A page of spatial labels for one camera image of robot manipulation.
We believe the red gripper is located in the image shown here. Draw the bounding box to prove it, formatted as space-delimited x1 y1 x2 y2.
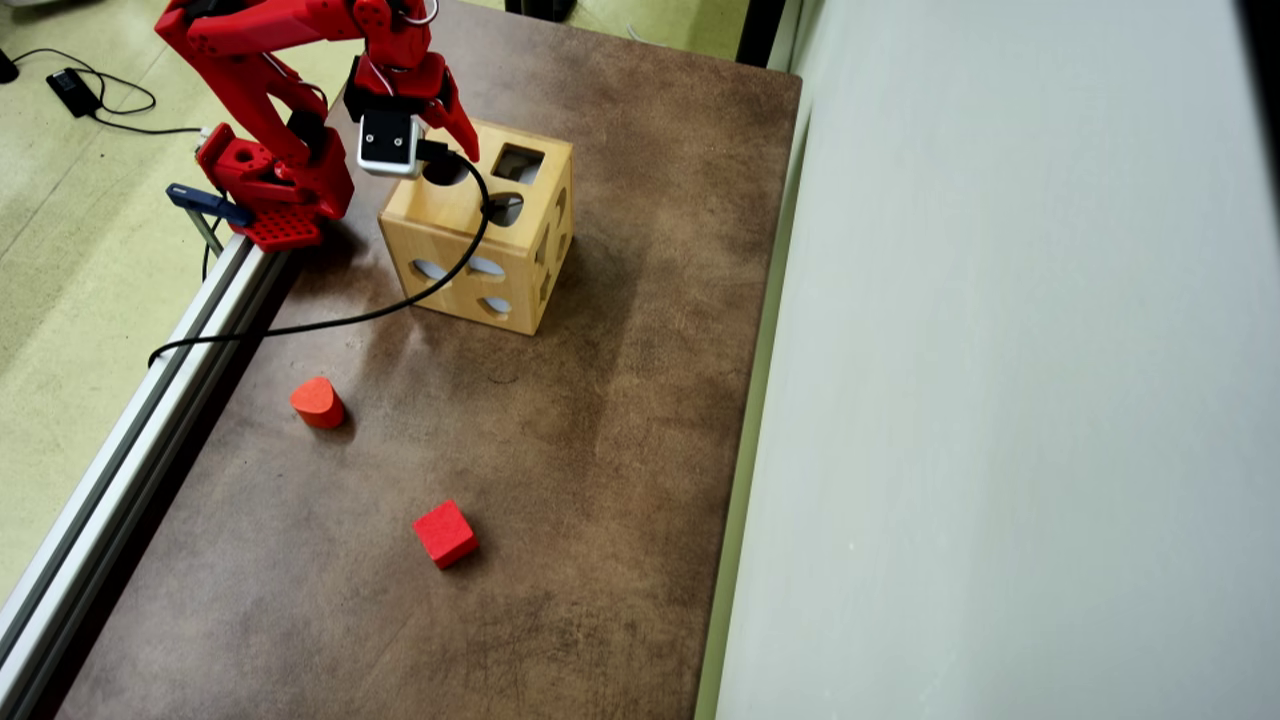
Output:
344 50 482 164

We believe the wooden shape sorter box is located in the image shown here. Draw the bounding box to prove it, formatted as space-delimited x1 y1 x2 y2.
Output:
378 110 576 337

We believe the blue clamp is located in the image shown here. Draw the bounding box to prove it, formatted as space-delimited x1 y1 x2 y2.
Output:
166 183 253 256

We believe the orange rounded wooden block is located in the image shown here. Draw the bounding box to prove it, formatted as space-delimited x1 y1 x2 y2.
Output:
290 375 347 431

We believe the black power adapter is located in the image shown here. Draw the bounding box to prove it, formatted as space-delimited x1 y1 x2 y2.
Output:
46 67 102 119

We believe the red cube block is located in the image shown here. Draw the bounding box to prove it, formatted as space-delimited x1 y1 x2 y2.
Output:
412 499 480 571

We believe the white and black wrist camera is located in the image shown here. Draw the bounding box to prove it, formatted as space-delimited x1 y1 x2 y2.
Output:
357 109 422 180

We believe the black camera cable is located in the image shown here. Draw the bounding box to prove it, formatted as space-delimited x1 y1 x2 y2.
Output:
147 140 494 369

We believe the dark vertical post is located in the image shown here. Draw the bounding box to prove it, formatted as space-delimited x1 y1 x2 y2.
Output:
735 0 791 69

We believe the thin black adapter cable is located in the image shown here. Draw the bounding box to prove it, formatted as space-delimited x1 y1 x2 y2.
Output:
10 47 207 137

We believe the aluminium profile rail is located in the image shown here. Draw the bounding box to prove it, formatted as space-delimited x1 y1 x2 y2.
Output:
0 232 291 720

